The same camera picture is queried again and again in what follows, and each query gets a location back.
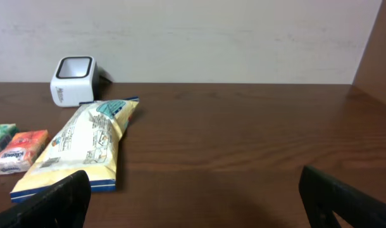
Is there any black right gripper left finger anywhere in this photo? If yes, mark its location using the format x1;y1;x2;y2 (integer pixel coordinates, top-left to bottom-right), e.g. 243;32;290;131
0;170;91;227

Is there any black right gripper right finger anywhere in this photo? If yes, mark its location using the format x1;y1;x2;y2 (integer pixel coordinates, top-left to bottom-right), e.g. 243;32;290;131
299;166;386;228

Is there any orange tissue pack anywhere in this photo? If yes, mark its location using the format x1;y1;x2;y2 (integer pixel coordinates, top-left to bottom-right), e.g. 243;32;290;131
0;130;49;175

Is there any white blue snack bag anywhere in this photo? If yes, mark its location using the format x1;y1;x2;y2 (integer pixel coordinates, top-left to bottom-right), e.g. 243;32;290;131
10;97;139;203

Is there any green tissue pack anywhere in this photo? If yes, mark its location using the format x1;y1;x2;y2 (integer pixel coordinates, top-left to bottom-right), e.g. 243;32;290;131
0;123;18;152

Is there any white barcode scanner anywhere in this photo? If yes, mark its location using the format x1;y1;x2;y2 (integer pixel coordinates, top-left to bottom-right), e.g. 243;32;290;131
50;56;99;107

